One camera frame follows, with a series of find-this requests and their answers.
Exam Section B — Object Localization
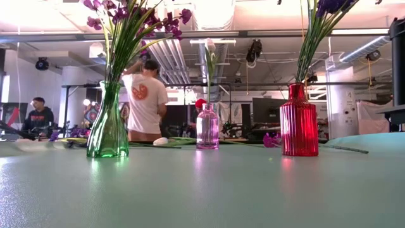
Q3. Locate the white artificial tulip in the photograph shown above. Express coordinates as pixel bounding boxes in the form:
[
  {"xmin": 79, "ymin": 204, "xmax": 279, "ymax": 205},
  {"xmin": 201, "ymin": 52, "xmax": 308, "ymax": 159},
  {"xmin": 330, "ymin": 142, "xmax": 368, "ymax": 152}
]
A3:
[
  {"xmin": 153, "ymin": 136, "xmax": 265, "ymax": 148},
  {"xmin": 204, "ymin": 37, "xmax": 221, "ymax": 107}
]

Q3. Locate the pink glass bottle vase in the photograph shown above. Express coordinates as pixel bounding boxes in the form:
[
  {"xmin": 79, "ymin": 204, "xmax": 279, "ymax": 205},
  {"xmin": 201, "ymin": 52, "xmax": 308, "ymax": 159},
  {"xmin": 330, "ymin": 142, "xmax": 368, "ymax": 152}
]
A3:
[{"xmin": 196, "ymin": 103, "xmax": 220, "ymax": 150}]

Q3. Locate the green glass vase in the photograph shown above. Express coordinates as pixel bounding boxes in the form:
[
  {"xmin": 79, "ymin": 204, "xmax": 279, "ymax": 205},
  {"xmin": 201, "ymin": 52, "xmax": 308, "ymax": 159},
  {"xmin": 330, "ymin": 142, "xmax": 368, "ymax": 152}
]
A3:
[{"xmin": 87, "ymin": 80, "xmax": 130, "ymax": 158}]

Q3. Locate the red ribbed glass vase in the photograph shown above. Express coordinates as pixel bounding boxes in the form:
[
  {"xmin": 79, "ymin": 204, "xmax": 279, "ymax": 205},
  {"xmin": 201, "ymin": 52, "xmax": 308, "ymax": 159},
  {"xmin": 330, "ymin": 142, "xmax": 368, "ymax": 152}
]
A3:
[{"xmin": 279, "ymin": 82, "xmax": 320, "ymax": 157}]

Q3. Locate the person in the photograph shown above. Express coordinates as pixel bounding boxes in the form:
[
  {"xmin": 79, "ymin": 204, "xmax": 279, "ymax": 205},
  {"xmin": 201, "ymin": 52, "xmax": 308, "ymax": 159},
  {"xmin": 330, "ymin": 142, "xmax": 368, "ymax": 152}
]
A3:
[
  {"xmin": 191, "ymin": 98, "xmax": 207, "ymax": 137},
  {"xmin": 121, "ymin": 59, "xmax": 169, "ymax": 143},
  {"xmin": 22, "ymin": 96, "xmax": 55, "ymax": 132}
]

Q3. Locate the dark computer monitor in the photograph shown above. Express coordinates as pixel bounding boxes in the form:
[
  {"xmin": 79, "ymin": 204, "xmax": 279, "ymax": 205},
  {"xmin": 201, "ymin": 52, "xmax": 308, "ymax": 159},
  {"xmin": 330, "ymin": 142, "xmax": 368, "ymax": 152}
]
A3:
[{"xmin": 252, "ymin": 97, "xmax": 288, "ymax": 125}]

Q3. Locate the white ceiling light bar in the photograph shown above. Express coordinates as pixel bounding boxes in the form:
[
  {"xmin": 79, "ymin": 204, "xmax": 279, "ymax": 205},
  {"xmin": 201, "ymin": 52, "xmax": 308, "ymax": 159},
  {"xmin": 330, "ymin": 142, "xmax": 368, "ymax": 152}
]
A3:
[{"xmin": 189, "ymin": 39, "xmax": 237, "ymax": 46}]

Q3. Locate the black ceiling-mounted device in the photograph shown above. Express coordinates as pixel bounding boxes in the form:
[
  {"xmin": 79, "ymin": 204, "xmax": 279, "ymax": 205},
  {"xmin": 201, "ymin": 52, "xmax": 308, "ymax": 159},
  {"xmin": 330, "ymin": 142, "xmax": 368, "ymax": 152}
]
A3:
[{"xmin": 246, "ymin": 39, "xmax": 263, "ymax": 63}]

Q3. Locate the teal table mat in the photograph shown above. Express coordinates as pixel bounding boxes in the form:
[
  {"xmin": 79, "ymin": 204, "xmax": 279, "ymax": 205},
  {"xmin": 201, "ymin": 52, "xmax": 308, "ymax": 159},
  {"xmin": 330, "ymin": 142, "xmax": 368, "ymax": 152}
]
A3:
[{"xmin": 0, "ymin": 131, "xmax": 405, "ymax": 228}]

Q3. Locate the white ceiling unit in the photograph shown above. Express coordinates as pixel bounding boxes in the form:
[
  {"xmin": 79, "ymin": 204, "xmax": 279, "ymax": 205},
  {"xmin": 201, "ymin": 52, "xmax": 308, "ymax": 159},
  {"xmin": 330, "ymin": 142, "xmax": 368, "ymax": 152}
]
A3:
[{"xmin": 88, "ymin": 42, "xmax": 108, "ymax": 60}]

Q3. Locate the white round pillar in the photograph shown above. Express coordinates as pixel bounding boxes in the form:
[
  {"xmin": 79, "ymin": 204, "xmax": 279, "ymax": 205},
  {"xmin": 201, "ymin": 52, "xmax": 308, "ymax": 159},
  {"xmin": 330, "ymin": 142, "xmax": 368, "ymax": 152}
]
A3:
[{"xmin": 327, "ymin": 70, "xmax": 359, "ymax": 137}]

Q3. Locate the black ceiling spotlight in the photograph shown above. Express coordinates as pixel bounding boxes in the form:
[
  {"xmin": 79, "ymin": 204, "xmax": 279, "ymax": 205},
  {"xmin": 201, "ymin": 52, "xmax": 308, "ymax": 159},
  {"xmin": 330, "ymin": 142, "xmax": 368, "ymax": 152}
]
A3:
[
  {"xmin": 34, "ymin": 56, "xmax": 50, "ymax": 71},
  {"xmin": 366, "ymin": 49, "xmax": 382, "ymax": 61}
]

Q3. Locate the pink cloth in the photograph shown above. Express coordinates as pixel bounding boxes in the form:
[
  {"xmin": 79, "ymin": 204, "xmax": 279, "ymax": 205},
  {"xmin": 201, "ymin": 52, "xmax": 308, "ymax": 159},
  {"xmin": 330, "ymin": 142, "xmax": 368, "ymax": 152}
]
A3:
[{"xmin": 356, "ymin": 100, "xmax": 390, "ymax": 134}]

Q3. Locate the black slanted rod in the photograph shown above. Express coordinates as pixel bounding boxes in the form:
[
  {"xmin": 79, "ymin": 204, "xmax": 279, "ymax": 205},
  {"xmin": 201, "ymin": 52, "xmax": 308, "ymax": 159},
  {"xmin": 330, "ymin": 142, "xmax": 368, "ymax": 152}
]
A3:
[{"xmin": 0, "ymin": 122, "xmax": 37, "ymax": 142}]

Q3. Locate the red slanted strip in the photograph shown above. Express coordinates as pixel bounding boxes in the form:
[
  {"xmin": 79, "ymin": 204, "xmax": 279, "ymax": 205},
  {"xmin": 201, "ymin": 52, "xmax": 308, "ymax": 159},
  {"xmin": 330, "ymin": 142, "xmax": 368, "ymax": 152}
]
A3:
[{"xmin": 6, "ymin": 110, "xmax": 20, "ymax": 127}]

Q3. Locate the grey side desk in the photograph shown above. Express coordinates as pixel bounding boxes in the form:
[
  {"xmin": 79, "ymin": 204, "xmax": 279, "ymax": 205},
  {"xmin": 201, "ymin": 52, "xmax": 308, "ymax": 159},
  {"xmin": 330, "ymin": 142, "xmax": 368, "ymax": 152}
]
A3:
[{"xmin": 375, "ymin": 105, "xmax": 405, "ymax": 125}]

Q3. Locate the silver ventilation duct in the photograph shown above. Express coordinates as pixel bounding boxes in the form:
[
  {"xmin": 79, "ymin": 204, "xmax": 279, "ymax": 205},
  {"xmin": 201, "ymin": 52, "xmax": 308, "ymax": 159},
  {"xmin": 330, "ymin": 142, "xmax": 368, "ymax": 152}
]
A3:
[
  {"xmin": 197, "ymin": 42, "xmax": 229, "ymax": 102},
  {"xmin": 339, "ymin": 35, "xmax": 392, "ymax": 64}
]

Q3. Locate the grey overhead rail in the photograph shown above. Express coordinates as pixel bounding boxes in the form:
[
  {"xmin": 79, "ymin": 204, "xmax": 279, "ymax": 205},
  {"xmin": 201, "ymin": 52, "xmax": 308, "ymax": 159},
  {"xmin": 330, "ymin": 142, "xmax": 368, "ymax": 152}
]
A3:
[{"xmin": 0, "ymin": 28, "xmax": 390, "ymax": 44}]

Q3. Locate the yellow cable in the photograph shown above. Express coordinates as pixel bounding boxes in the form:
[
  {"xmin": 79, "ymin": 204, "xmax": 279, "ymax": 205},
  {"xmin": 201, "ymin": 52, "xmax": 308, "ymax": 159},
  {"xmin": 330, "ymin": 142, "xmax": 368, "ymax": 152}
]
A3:
[{"xmin": 299, "ymin": 0, "xmax": 308, "ymax": 92}]

